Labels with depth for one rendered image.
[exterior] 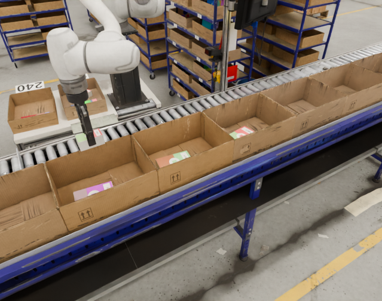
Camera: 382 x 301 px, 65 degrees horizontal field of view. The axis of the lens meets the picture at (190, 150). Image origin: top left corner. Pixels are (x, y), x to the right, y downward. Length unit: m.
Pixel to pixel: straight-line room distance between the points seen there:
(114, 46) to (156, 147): 0.67
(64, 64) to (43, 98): 1.47
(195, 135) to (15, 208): 0.92
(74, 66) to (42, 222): 0.56
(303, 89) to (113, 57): 1.36
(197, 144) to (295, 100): 0.77
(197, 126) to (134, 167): 0.40
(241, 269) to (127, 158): 1.12
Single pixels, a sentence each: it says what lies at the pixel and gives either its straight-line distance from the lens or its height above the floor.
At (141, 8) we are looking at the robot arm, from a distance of 1.94.
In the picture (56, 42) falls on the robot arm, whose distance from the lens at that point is 1.07.
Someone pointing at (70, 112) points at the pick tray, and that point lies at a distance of 2.19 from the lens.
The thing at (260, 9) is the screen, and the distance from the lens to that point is 2.23.
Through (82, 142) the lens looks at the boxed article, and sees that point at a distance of 1.26.
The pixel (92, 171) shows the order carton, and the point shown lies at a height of 0.91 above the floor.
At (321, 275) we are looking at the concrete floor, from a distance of 2.28.
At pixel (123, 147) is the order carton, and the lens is 1.47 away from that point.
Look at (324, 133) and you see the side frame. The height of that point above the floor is 0.91.
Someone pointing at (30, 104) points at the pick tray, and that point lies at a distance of 2.53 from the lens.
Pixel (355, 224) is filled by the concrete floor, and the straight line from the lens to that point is 2.64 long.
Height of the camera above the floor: 1.88
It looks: 39 degrees down
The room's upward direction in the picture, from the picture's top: 1 degrees counter-clockwise
